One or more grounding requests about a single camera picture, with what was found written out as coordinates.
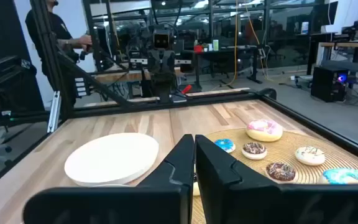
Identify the large blue frosted donut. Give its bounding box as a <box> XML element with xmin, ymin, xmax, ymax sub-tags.
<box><xmin>318</xmin><ymin>167</ymin><xmax>358</xmax><ymax>185</ymax></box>

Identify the round woven straw mat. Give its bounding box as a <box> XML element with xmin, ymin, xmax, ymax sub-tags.
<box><xmin>191</xmin><ymin>128</ymin><xmax>358</xmax><ymax>224</ymax></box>

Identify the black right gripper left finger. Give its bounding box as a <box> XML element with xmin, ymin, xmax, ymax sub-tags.
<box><xmin>22</xmin><ymin>133</ymin><xmax>196</xmax><ymax>224</ymax></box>

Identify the small blue frosted donut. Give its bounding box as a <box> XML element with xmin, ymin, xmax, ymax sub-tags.
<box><xmin>213</xmin><ymin>138</ymin><xmax>236</xmax><ymax>154</ymax></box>

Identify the small brown chocolate donut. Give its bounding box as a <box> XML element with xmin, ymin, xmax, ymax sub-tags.
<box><xmin>241</xmin><ymin>141</ymin><xmax>268</xmax><ymax>161</ymax></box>

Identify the black aluminium rig frame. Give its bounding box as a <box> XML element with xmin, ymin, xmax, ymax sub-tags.
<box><xmin>0</xmin><ymin>0</ymin><xmax>358</xmax><ymax>195</ymax></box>

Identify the white round plate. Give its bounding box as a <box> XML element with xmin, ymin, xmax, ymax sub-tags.
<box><xmin>64</xmin><ymin>133</ymin><xmax>160</xmax><ymax>187</ymax></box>

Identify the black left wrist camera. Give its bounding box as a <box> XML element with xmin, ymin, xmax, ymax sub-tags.
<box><xmin>152</xmin><ymin>32</ymin><xmax>171</xmax><ymax>50</ymax></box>

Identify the small white frosted donut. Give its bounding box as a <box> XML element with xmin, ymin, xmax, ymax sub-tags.
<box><xmin>295</xmin><ymin>145</ymin><xmax>326</xmax><ymax>166</ymax></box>

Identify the wooden workbench top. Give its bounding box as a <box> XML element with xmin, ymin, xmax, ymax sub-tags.
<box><xmin>93</xmin><ymin>67</ymin><xmax>186</xmax><ymax>83</ymax></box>

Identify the black computer tower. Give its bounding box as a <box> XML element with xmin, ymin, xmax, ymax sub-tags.
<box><xmin>310</xmin><ymin>65</ymin><xmax>349</xmax><ymax>103</ymax></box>

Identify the silver metal bracket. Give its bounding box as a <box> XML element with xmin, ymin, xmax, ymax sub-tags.
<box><xmin>47</xmin><ymin>90</ymin><xmax>62</xmax><ymax>134</ymax></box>

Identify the wooden top table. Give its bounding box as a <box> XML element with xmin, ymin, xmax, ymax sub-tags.
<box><xmin>317</xmin><ymin>40</ymin><xmax>358</xmax><ymax>65</ymax></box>

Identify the large dark chocolate donut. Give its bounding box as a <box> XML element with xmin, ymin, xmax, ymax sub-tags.
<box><xmin>265</xmin><ymin>161</ymin><xmax>298</xmax><ymax>184</ymax></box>

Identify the yellow hanging cable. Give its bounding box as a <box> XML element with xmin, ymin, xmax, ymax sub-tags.
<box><xmin>219</xmin><ymin>0</ymin><xmax>241</xmax><ymax>90</ymax></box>

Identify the person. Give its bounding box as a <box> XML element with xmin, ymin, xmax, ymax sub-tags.
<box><xmin>25</xmin><ymin>0</ymin><xmax>93</xmax><ymax>94</ymax></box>

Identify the black office desk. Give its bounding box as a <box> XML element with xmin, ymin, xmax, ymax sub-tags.
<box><xmin>194</xmin><ymin>45</ymin><xmax>263</xmax><ymax>91</ymax></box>

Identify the black equipment stack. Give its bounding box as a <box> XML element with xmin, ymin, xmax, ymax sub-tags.
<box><xmin>0</xmin><ymin>55</ymin><xmax>39</xmax><ymax>110</ymax></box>

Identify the large pink frosted donut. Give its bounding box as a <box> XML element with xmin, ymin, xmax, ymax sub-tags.
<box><xmin>246</xmin><ymin>119</ymin><xmax>284</xmax><ymax>143</ymax></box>

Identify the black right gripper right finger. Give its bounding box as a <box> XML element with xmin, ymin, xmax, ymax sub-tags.
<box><xmin>195</xmin><ymin>134</ymin><xmax>358</xmax><ymax>224</ymax></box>

